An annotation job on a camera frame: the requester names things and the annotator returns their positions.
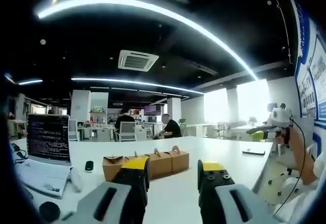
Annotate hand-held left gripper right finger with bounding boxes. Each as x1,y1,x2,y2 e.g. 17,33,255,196
197,159,277,224

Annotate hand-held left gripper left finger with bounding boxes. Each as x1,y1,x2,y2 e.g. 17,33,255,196
76,157,151,224

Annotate person's right hand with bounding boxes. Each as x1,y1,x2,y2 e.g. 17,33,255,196
276,127,297,148

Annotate flat smartphone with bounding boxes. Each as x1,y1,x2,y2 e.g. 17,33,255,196
242,148,266,156

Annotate white background desk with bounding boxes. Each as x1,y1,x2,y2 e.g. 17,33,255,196
185,123,256,141

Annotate white office chair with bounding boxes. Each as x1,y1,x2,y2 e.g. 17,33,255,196
68,119,78,142
119,121,137,142
264,142,294,197

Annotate black round cap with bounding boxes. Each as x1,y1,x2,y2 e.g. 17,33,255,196
39,201,61,221

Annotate person's white clothing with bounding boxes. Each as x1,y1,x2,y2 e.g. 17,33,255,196
274,155,326,224

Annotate silver laptop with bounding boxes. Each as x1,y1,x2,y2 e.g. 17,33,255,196
15,114,74,198

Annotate purple display screen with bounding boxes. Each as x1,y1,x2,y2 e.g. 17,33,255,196
144,105,162,116

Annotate white ceiling light strip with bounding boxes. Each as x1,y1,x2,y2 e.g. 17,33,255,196
37,0,258,81
71,77,205,94

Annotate ceiling air conditioner vent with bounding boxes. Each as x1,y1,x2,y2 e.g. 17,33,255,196
118,49,160,72

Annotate blue white wall poster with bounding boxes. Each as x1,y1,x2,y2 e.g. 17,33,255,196
287,0,326,129

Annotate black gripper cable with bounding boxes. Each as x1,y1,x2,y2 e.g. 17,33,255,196
275,117,308,214

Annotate black charger cable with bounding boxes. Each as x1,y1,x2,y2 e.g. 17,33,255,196
10,142,28,163

